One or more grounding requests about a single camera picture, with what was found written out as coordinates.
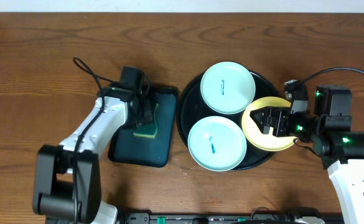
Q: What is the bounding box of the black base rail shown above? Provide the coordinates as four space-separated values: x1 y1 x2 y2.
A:
116 212 346 224

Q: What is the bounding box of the light blue plate top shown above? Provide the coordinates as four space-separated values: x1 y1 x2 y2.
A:
200 62 256 114

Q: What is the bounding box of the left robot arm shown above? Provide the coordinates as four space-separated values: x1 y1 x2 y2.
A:
32 86 152 223

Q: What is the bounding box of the green and yellow sponge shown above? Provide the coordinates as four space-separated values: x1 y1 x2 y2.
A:
133 103 159 139

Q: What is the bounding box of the rectangular dark teal tray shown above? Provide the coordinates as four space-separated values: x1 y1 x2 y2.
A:
108 86 178 167

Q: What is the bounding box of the yellow plate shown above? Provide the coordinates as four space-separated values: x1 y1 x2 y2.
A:
241 96 295 152

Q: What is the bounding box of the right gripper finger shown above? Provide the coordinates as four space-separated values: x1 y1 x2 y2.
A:
254 120 272 134
250 107 272 121

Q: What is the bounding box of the light blue plate bottom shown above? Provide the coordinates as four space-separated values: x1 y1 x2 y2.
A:
187 116 247 172

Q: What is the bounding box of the light blue plate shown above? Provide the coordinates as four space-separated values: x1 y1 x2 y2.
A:
200 62 256 114
187 116 247 172

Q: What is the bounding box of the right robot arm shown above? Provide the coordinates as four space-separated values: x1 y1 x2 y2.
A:
248 85 364 223

